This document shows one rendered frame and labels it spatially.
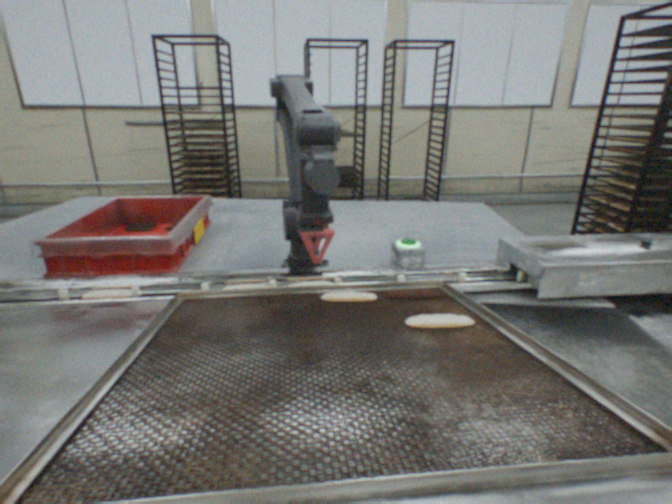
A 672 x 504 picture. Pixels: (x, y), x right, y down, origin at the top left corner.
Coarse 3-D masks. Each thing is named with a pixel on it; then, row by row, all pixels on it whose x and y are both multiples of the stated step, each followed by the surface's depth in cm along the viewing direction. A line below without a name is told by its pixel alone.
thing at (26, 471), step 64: (192, 320) 62; (256, 320) 62; (320, 320) 61; (384, 320) 61; (128, 384) 43; (256, 384) 42; (448, 384) 42; (512, 384) 41; (576, 384) 41; (128, 448) 33; (320, 448) 32; (384, 448) 32; (512, 448) 32
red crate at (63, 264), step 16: (160, 224) 140; (208, 224) 137; (192, 240) 117; (64, 256) 96; (80, 256) 97; (112, 256) 97; (128, 256) 98; (144, 256) 98; (160, 256) 98; (176, 256) 101; (48, 272) 98; (64, 272) 98; (80, 272) 98; (96, 272) 98; (112, 272) 98; (128, 272) 99; (144, 272) 99; (160, 272) 99
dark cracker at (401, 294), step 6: (384, 294) 72; (390, 294) 71; (396, 294) 71; (402, 294) 71; (408, 294) 71; (414, 294) 71; (420, 294) 71; (426, 294) 71; (432, 294) 71; (438, 294) 72
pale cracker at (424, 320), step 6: (414, 318) 59; (420, 318) 58; (426, 318) 58; (432, 318) 58; (438, 318) 58; (444, 318) 58; (450, 318) 58; (456, 318) 58; (462, 318) 58; (468, 318) 59; (408, 324) 58; (414, 324) 57; (420, 324) 57; (426, 324) 57; (432, 324) 57; (438, 324) 57; (444, 324) 57; (450, 324) 57; (456, 324) 57; (462, 324) 57; (468, 324) 57
